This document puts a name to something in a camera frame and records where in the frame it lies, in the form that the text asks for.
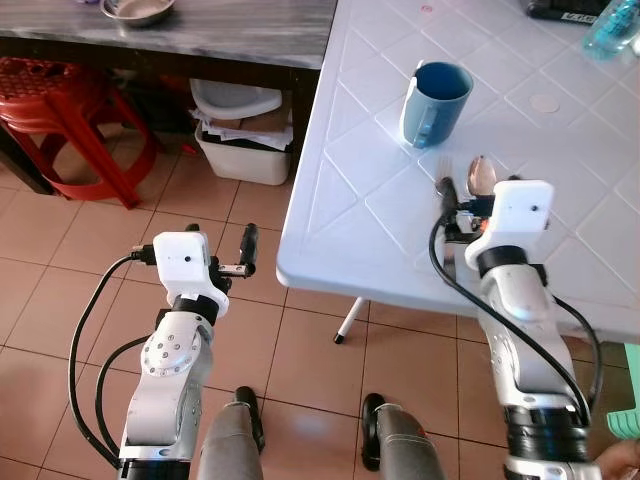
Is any person hand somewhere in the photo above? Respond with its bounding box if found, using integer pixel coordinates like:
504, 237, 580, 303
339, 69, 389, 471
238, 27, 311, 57
590, 440, 640, 480

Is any grey left robot leg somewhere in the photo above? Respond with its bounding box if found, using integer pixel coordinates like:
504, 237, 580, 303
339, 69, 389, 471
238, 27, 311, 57
197, 386, 267, 480

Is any grey robot leg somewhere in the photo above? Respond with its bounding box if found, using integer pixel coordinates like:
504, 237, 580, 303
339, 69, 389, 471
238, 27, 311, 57
361, 392, 447, 480
197, 386, 267, 480

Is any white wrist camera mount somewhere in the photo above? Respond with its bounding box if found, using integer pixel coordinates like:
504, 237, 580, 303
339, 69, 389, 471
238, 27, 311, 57
150, 231, 230, 302
484, 180, 555, 253

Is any flat black device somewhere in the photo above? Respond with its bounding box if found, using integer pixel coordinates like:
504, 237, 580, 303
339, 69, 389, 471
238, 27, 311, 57
526, 0, 612, 22

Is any metal fork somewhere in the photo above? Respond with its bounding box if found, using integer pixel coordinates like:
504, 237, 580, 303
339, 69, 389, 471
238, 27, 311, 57
436, 151, 458, 284

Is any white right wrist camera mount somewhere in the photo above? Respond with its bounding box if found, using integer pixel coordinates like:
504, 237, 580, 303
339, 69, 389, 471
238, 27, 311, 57
484, 180, 555, 253

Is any blue mug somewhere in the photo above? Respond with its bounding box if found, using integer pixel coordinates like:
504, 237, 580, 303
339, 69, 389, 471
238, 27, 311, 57
399, 61, 475, 150

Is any green plastic stool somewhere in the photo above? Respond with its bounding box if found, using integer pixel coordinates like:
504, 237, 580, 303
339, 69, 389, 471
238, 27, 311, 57
604, 342, 640, 442

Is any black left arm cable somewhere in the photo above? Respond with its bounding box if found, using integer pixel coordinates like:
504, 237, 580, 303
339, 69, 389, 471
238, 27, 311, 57
67, 252, 154, 468

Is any grey marble-look table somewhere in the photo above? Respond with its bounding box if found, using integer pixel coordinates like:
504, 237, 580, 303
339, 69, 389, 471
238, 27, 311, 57
0, 0, 340, 72

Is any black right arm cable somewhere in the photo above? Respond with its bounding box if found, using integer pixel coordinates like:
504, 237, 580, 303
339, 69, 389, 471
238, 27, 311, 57
429, 214, 605, 425

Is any grey right robot leg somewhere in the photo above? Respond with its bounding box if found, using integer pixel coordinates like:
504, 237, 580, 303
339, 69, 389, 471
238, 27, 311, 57
361, 392, 447, 480

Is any red plastic stool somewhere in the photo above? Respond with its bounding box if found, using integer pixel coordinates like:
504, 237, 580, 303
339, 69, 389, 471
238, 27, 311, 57
0, 57, 162, 210

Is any metal bowl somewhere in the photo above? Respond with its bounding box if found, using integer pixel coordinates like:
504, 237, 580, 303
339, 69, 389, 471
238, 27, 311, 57
100, 0, 177, 29

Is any metal spoon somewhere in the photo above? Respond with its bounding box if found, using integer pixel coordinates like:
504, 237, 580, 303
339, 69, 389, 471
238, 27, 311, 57
467, 154, 499, 197

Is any blue plastic water bottle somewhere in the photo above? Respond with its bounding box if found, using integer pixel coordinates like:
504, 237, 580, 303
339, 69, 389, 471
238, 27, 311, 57
583, 0, 640, 60

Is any white plastic basin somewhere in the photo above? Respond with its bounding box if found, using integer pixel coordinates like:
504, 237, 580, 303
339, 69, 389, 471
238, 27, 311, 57
189, 79, 285, 122

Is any white plastic bin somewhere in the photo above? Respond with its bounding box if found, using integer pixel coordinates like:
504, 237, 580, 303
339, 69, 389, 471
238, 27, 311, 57
193, 118, 294, 187

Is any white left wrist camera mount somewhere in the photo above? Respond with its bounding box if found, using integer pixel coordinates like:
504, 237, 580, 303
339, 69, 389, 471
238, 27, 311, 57
150, 231, 230, 302

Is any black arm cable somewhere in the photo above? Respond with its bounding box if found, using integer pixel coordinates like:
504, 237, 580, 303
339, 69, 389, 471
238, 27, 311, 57
429, 214, 605, 425
67, 252, 154, 468

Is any white plastic table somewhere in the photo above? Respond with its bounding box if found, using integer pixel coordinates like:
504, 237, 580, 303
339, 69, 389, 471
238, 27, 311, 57
275, 0, 640, 346

